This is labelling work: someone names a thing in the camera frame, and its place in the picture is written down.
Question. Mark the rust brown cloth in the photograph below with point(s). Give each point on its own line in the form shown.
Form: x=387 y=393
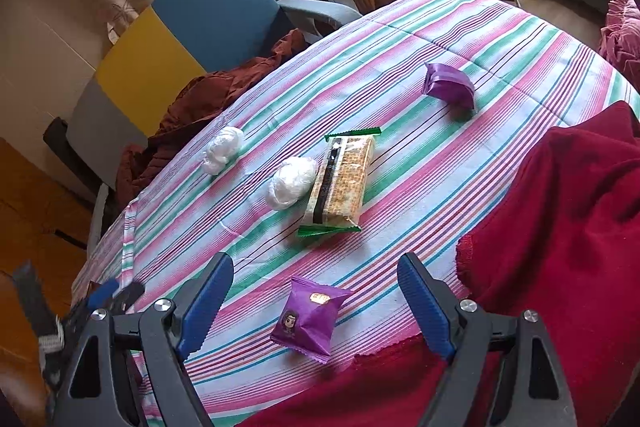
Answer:
x=200 y=107

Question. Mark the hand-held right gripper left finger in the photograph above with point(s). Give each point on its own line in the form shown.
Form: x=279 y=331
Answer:
x=202 y=307

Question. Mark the plain purple snack packet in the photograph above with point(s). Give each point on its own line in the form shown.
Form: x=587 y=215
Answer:
x=447 y=84

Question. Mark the red blanket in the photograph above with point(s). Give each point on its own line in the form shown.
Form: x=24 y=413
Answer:
x=560 y=232

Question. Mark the green rice cracker packet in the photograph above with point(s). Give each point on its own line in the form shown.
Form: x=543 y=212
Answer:
x=340 y=182

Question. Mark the purple snack packet with figure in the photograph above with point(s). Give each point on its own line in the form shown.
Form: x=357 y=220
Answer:
x=307 y=322

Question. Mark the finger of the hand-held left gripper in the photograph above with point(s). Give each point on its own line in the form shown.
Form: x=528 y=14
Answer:
x=130 y=293
x=102 y=293

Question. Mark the blue yellow grey armchair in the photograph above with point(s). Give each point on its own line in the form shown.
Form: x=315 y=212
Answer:
x=210 y=7

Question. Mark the magenta velvet cloth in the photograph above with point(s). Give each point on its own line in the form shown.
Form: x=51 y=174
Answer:
x=622 y=37

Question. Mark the white wrapped ball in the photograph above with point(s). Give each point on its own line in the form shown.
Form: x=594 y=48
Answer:
x=292 y=182
x=222 y=149

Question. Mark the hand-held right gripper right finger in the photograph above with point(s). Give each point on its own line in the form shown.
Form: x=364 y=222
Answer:
x=430 y=312

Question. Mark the striped bed sheet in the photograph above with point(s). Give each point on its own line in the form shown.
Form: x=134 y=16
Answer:
x=400 y=57

